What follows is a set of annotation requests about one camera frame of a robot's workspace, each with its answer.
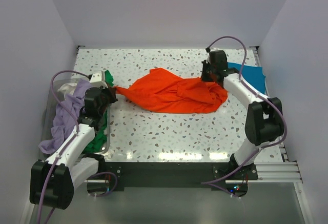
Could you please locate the orange t shirt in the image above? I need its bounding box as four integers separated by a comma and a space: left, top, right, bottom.
116, 68, 228, 114

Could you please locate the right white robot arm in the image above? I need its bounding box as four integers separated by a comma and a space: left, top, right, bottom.
201, 48, 286, 180

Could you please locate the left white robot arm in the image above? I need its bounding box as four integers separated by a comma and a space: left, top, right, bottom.
29, 87, 117, 210

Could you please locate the white t shirt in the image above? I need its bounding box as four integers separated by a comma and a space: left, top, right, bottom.
57, 83, 77, 98

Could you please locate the lavender t shirt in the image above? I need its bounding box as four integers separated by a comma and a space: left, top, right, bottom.
38, 79, 92, 155

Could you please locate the green t shirt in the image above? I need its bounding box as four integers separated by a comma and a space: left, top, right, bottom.
75, 70, 113, 154

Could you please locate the folded blue t shirt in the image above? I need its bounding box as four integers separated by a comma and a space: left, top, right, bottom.
242, 65, 265, 94

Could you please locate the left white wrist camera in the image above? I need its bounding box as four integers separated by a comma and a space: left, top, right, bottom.
88, 71, 108, 88

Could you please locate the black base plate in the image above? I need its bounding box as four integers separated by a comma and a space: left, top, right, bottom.
101, 162, 258, 196

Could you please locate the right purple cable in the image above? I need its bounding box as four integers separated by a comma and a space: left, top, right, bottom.
201, 36, 287, 185

